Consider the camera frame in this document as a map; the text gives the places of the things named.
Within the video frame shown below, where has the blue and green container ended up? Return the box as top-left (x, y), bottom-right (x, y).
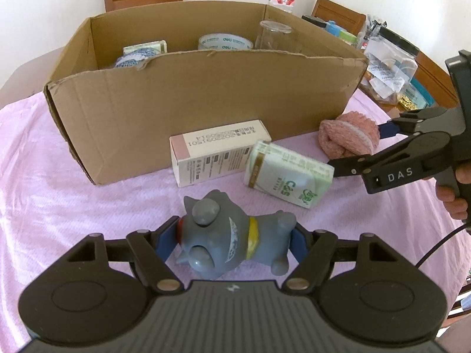
top-left (325, 20), bottom-right (358, 48)

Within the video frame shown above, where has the green white tissue pack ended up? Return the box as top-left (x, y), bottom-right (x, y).
top-left (123, 40), bottom-right (169, 58)
top-left (243, 139), bottom-right (335, 209)

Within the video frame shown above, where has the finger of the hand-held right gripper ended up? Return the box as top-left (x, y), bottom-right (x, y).
top-left (378, 106), bottom-right (459, 140)
top-left (327, 133), bottom-right (450, 179)

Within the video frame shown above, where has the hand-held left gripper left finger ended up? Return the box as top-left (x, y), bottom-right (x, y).
top-left (65, 215), bottom-right (185, 296)

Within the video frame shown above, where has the black cable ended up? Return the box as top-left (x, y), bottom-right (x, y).
top-left (415, 222), bottom-right (471, 267)

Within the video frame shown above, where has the grey cat toy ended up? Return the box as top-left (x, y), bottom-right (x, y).
top-left (174, 189), bottom-right (297, 279)

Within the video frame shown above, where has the cardboard box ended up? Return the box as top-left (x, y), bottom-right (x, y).
top-left (43, 0), bottom-right (369, 186)

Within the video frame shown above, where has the pink sock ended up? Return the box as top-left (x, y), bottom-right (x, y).
top-left (318, 113), bottom-right (380, 159)

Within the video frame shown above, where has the clear tape roll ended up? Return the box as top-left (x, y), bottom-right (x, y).
top-left (198, 33), bottom-right (254, 51)

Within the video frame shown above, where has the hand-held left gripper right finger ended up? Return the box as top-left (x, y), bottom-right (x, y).
top-left (284, 224), bottom-right (399, 292)

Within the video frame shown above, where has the teal box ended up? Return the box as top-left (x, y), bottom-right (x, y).
top-left (407, 78), bottom-right (437, 108)

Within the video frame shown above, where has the white and pink carton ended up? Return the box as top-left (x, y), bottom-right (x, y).
top-left (169, 119), bottom-right (273, 187)

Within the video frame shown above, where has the person's right hand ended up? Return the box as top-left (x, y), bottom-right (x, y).
top-left (435, 165), bottom-right (471, 223)

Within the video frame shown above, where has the pink tablecloth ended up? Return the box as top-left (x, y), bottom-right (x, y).
top-left (0, 87), bottom-right (471, 353)

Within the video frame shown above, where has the clear container with black lid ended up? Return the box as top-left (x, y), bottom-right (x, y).
top-left (361, 26), bottom-right (421, 101)

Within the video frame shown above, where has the clear plastic jar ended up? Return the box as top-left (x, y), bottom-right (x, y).
top-left (254, 20), bottom-right (304, 55)

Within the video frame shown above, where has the yellow and black item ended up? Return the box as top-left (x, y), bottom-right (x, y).
top-left (394, 94), bottom-right (418, 110)

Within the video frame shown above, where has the blue striped sock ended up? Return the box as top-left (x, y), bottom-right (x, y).
top-left (113, 52), bottom-right (152, 70)

